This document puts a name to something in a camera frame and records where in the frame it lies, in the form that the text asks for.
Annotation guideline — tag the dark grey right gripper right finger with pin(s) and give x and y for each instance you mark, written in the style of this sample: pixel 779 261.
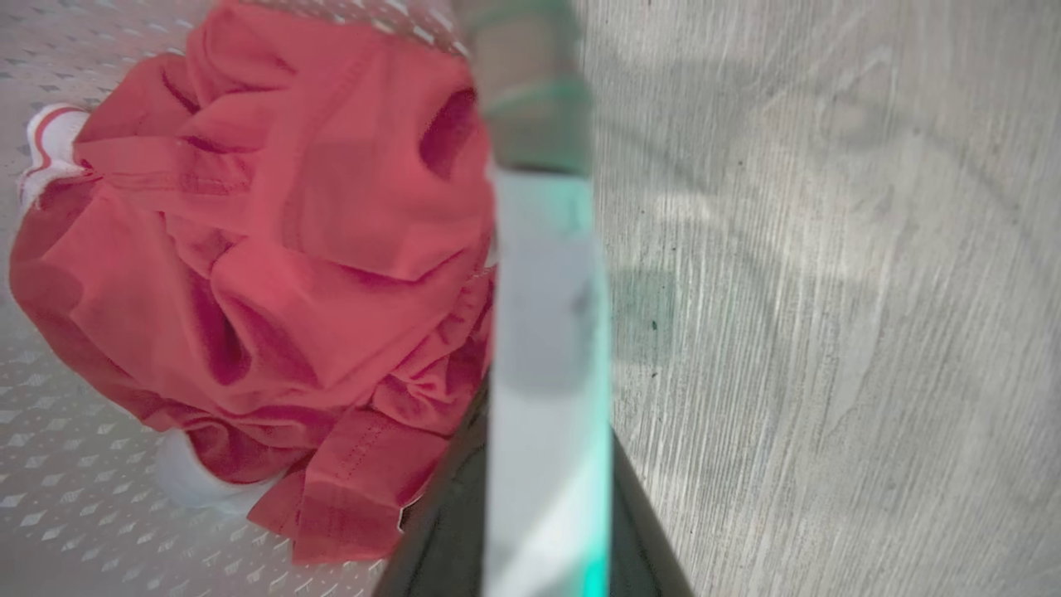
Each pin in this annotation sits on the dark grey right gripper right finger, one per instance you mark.
pixel 638 539

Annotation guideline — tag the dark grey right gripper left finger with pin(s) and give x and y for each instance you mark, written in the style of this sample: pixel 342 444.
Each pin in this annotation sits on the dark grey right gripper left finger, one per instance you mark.
pixel 448 531

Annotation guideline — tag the white perforated laundry basket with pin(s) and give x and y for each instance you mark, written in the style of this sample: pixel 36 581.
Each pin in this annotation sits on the white perforated laundry basket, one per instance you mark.
pixel 547 348

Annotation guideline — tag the plain white garment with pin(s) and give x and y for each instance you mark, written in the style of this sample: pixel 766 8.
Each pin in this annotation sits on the plain white garment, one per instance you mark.
pixel 191 485

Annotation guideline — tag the red crumpled garment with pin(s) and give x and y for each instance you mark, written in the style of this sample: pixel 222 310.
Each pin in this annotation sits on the red crumpled garment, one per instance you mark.
pixel 290 274

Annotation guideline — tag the white garment with red stripe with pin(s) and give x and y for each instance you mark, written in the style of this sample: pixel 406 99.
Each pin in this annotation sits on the white garment with red stripe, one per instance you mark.
pixel 51 141

